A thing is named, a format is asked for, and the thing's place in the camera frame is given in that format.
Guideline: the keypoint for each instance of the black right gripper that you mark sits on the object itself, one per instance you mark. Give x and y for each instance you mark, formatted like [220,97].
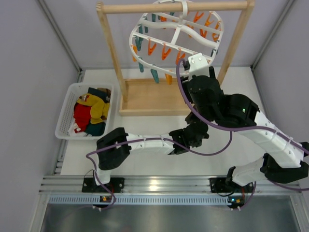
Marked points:
[212,72]

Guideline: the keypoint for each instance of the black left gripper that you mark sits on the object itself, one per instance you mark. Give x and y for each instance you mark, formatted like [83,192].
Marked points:
[196,120]

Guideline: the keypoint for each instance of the olive yellow sock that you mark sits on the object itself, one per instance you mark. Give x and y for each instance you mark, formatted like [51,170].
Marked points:
[98,108]

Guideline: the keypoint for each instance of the red sock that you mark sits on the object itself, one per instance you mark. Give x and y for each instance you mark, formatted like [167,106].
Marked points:
[82,117]

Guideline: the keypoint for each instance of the white plastic basket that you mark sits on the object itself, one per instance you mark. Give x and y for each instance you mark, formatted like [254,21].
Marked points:
[66,120]

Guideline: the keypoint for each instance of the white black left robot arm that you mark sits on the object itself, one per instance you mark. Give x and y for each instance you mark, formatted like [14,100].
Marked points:
[173,143]

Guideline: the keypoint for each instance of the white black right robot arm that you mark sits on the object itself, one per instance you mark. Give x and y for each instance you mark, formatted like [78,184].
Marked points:
[283,158]

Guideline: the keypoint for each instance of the wooden hanger rack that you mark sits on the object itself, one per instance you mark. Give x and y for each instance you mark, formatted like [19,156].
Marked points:
[144,97]

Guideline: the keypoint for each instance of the white round clip hanger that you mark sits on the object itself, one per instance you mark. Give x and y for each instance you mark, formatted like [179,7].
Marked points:
[170,36]

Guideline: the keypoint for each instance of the pile of socks in basket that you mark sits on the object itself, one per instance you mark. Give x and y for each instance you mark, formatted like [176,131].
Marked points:
[95,129]

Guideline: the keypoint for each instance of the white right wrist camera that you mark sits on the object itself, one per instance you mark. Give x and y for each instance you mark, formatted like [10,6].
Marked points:
[196,65]

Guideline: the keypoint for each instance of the aluminium mounting rail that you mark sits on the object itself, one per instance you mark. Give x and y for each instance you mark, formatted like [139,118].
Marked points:
[73,184]

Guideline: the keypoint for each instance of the white slotted cable duct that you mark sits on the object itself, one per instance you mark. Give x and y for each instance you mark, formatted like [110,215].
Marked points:
[140,200]

